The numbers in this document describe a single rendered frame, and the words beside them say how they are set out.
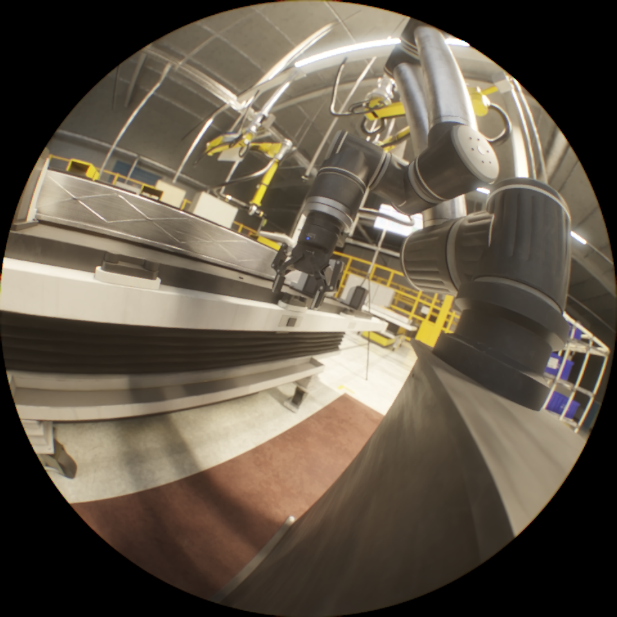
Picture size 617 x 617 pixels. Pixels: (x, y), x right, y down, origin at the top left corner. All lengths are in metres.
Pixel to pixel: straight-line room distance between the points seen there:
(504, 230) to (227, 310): 0.53
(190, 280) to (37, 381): 0.67
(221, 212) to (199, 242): 5.30
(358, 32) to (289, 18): 2.53
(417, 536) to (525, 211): 0.40
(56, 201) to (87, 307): 0.30
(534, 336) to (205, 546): 1.04
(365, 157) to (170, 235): 0.48
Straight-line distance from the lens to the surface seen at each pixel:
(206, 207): 5.70
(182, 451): 1.14
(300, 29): 10.46
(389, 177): 0.46
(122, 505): 1.01
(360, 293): 1.19
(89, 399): 0.81
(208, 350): 0.89
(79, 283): 0.36
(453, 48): 2.44
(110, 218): 0.56
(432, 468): 0.19
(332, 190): 0.39
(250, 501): 1.05
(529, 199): 0.41
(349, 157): 0.43
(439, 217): 0.58
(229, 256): 0.66
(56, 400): 0.83
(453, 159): 0.36
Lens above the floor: 0.94
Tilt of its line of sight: 8 degrees down
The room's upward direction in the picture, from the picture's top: 22 degrees clockwise
